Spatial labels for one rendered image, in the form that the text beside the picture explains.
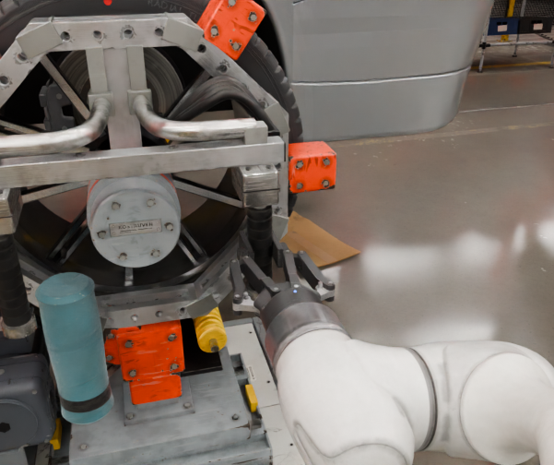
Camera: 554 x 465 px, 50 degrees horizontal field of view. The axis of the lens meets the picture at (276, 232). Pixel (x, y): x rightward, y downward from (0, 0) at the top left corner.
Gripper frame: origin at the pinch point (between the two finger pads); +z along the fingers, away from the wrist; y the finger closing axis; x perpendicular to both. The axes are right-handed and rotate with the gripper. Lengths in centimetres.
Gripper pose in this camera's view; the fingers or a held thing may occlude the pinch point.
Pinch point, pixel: (260, 248)
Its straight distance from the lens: 84.9
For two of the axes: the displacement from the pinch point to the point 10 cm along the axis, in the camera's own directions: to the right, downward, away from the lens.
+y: 9.7, -1.1, 2.2
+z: -2.5, -4.4, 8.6
